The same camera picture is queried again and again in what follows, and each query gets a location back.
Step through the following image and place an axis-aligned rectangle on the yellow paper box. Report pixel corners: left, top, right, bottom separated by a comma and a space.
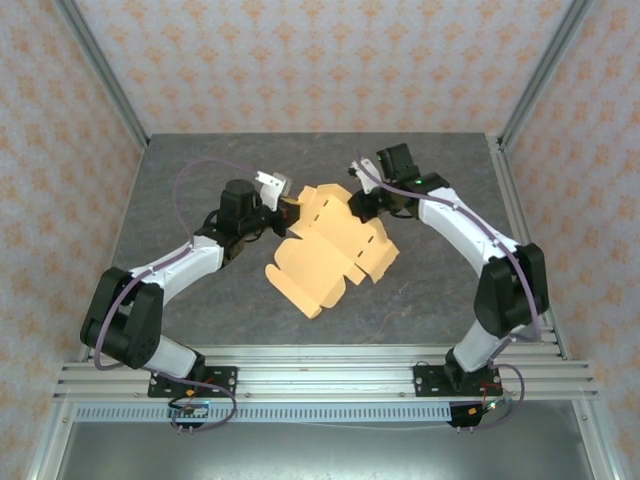
264, 182, 401, 320

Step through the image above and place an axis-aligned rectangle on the aluminium mounting beam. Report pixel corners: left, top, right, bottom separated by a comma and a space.
52, 344, 601, 402

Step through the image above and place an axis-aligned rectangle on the small electronics board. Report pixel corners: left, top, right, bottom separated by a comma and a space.
167, 397, 210, 432
449, 398, 514, 431

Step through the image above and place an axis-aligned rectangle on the grey metal shelf panel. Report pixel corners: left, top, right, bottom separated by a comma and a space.
54, 419, 596, 480

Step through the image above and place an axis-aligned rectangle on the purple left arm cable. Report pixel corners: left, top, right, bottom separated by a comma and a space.
91, 157, 261, 435

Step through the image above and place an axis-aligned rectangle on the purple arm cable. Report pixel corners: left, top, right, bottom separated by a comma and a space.
91, 157, 261, 435
353, 148, 544, 432

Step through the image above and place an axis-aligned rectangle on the aluminium side rail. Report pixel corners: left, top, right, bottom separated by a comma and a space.
488, 133, 571, 362

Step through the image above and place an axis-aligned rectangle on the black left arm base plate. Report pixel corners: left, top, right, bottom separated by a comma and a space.
147, 366, 239, 399

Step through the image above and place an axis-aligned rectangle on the aluminium frame post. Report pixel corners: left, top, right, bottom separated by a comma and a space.
27, 399, 76, 480
498, 0, 596, 149
573, 399, 626, 480
52, 0, 150, 147

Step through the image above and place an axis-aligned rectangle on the grey slotted cable duct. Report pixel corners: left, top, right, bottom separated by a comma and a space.
73, 403, 455, 424

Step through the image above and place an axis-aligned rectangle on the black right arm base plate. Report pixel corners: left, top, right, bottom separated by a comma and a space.
413, 364, 502, 399

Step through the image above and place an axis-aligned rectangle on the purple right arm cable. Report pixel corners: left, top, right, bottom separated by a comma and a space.
353, 148, 544, 432

